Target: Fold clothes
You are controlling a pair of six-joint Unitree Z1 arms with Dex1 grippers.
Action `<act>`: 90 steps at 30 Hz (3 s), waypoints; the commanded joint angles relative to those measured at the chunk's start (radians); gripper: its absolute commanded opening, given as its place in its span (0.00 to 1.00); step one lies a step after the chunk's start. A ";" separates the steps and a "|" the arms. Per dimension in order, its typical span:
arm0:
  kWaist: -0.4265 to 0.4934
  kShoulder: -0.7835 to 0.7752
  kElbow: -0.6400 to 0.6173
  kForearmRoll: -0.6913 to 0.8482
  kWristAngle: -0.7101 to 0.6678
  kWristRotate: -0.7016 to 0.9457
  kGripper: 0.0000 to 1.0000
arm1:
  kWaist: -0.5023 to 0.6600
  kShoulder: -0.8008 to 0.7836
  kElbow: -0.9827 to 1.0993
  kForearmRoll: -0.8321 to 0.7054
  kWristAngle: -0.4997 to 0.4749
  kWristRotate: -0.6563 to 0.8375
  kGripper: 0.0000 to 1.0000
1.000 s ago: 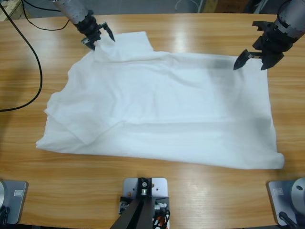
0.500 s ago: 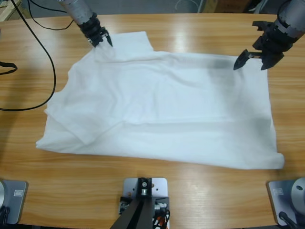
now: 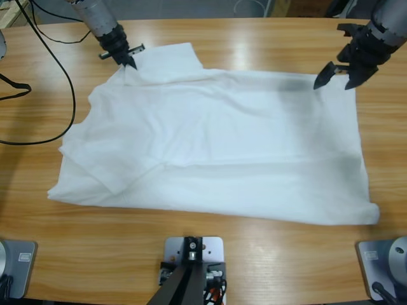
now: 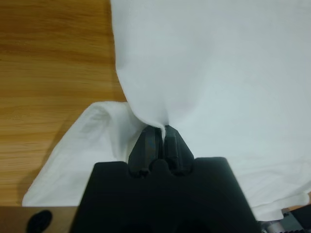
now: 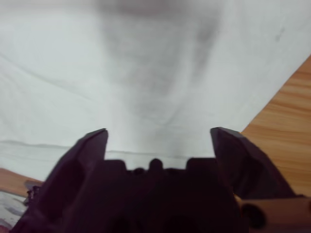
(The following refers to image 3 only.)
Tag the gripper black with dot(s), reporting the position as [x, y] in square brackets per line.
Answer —
[113, 41]
[369, 51]

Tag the white t-shirt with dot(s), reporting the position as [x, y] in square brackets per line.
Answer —
[206, 143]

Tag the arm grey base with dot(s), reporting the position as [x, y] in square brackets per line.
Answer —
[372, 270]
[19, 270]

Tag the grey chair leg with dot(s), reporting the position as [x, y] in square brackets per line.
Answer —
[348, 8]

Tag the brown cardboard box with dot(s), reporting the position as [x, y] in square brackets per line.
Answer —
[302, 8]

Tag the stacked wooden boards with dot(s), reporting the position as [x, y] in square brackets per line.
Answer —
[9, 14]

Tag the white mounting block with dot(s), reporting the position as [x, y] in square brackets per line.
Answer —
[214, 246]

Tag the silver metal clamp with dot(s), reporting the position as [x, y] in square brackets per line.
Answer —
[163, 274]
[214, 275]

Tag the dark camera post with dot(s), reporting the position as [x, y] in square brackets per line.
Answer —
[178, 289]

